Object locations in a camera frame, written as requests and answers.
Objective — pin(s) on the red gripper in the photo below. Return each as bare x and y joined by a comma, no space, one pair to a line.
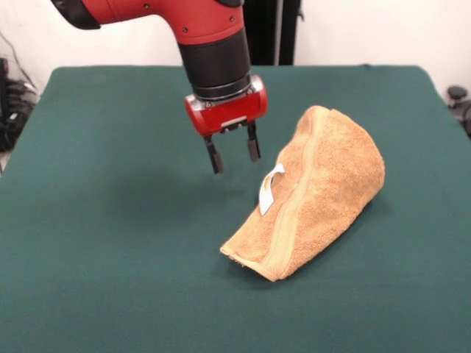
228,114

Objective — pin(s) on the tan terry towel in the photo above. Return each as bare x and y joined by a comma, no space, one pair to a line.
331,176

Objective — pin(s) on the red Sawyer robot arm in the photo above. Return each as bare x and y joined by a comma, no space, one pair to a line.
206,33

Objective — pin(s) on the dark green table cloth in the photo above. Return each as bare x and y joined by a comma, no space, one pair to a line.
110,239

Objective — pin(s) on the black equipment pile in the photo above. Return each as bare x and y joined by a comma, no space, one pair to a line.
14,110

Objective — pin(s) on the black office chair base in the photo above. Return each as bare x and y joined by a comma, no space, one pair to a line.
460,99

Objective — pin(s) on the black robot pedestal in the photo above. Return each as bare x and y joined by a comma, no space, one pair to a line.
268,33

